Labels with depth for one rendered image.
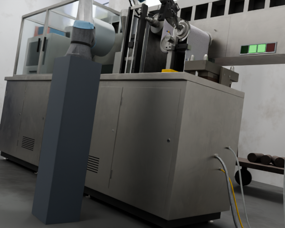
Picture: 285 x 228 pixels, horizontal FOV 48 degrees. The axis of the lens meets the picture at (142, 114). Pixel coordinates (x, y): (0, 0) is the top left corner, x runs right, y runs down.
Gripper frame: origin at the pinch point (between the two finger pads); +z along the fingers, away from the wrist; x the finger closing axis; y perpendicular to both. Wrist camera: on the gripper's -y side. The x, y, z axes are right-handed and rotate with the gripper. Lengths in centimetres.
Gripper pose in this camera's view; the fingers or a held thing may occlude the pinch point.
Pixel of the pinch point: (175, 27)
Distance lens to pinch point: 224.0
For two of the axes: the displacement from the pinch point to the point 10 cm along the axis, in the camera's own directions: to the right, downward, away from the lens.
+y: 5.6, -6.8, 4.7
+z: 4.6, 7.3, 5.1
